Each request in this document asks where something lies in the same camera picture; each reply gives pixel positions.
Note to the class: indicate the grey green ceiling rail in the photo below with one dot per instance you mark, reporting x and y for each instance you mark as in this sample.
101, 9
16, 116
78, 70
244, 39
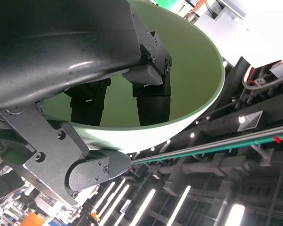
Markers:
202, 148

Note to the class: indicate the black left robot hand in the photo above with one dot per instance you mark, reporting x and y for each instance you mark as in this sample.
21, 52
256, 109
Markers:
61, 47

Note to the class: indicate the grey-green round bowl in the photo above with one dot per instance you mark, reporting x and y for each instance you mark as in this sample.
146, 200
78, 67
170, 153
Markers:
193, 70

